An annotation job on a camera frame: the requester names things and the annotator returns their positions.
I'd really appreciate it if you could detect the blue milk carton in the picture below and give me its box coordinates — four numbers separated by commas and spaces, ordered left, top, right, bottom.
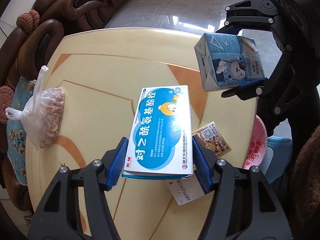
194, 33, 265, 92

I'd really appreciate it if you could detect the pink-lined trash bin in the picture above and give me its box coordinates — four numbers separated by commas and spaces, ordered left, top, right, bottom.
243, 116, 267, 170

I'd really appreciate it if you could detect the purple gold flat box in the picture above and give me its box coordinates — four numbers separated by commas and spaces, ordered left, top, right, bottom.
192, 122, 231, 157

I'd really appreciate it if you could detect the blue plastic stool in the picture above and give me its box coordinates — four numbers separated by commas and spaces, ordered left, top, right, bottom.
265, 136, 293, 184

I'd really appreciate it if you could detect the plastic bag of nuts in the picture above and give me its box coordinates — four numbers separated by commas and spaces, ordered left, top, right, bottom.
5, 65, 65, 150

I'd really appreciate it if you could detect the blue floral cushion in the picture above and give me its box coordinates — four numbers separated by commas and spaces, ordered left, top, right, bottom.
7, 77, 36, 186

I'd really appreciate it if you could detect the brown leather sofa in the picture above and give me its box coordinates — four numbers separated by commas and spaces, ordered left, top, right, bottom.
1, 0, 128, 211

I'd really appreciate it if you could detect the round pink knitted cushion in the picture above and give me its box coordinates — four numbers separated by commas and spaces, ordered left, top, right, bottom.
16, 10, 40, 34

